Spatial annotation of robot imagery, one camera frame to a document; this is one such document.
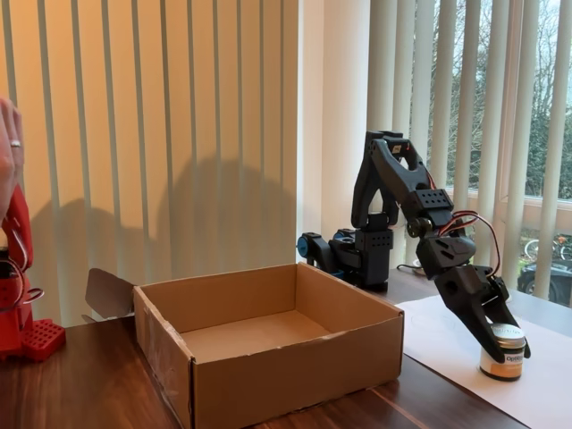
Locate open cardboard box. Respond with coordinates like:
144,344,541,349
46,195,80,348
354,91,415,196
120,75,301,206
82,262,406,429

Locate dark parked car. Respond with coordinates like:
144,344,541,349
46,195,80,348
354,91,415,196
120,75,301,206
517,261,572,307

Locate white paper sheet with circles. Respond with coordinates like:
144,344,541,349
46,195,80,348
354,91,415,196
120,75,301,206
395,292,572,429

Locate white vertical window blinds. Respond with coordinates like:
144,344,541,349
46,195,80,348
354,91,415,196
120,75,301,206
0,0,299,327
366,0,572,309

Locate small jar with silver lid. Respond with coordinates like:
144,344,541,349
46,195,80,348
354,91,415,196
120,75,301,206
478,322,527,383

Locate person's hand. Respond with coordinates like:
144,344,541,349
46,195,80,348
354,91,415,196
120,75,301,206
0,96,25,220

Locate black blue table clamp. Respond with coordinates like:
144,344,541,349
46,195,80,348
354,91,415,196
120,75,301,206
297,231,345,281

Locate red leader robot arm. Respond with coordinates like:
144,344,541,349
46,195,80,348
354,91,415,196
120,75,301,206
0,182,67,363

